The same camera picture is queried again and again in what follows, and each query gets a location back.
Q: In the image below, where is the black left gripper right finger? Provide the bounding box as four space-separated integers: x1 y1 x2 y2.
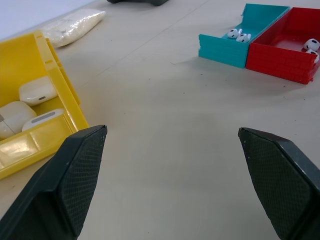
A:
237 126 320 240

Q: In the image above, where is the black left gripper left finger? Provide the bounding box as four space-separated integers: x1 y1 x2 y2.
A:
0 124 109 240

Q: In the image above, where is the clear bag of white grains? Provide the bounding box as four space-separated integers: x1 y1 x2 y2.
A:
41 7 107 48

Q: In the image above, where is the red open tray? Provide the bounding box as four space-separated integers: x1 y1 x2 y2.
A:
245 6 320 86

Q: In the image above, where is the white earbud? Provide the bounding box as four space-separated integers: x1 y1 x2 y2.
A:
306 48 320 65
236 33 252 44
226 28 243 39
303 38 320 50

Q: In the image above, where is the white earbud charging case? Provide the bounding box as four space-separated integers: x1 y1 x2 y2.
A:
0 100 38 140
21 108 66 133
18 76 59 107

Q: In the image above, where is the teal open tray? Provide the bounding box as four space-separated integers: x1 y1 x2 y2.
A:
198 3 291 69

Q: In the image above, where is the dark grey handheld controller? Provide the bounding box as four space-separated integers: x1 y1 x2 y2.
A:
106 0 171 7

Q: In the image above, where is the yellow plastic bin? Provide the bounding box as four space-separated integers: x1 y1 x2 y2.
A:
0 30 90 180

